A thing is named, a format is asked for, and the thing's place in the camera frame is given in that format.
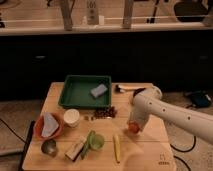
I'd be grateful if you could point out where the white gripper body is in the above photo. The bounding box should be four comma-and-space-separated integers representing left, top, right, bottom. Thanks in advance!
127, 108, 149, 133

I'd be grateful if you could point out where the red apple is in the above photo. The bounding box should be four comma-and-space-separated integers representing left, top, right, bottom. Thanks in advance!
128, 122, 140, 134

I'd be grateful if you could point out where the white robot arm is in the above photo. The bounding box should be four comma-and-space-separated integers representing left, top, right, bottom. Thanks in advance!
128, 86, 213, 144

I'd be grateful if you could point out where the white paper cup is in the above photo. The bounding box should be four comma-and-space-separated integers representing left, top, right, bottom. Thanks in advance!
63, 109, 80, 128

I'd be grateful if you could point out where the dark purple bowl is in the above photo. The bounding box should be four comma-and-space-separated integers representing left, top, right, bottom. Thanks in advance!
133, 88, 145, 98

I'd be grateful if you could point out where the bunch of dark grapes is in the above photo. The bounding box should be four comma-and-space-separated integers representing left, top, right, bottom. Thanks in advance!
92, 106, 117, 119

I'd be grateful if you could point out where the yellow banana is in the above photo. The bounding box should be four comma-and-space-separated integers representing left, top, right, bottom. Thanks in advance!
113, 134, 121, 163

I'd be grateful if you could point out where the grey sponge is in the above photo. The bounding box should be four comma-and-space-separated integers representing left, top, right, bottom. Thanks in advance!
90, 84, 108, 98

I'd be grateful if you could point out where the green measuring scoop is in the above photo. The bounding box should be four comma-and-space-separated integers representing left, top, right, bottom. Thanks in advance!
81, 130, 105, 159

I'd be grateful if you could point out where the green plastic tray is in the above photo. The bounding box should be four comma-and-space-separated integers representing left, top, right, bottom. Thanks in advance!
58, 75, 111, 109

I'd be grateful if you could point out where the dark blue bag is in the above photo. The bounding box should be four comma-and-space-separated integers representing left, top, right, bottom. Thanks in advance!
184, 91, 212, 108

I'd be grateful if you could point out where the wooden block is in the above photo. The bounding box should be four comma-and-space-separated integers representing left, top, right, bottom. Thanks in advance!
65, 136, 86, 161

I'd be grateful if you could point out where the grey folded cloth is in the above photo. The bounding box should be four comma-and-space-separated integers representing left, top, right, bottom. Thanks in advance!
41, 113, 59, 138

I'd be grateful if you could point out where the wooden handled brush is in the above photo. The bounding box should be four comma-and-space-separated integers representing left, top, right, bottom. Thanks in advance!
115, 84, 140, 93

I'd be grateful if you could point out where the black cable on floor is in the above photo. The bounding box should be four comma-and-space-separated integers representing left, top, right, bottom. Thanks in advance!
170, 135, 198, 171

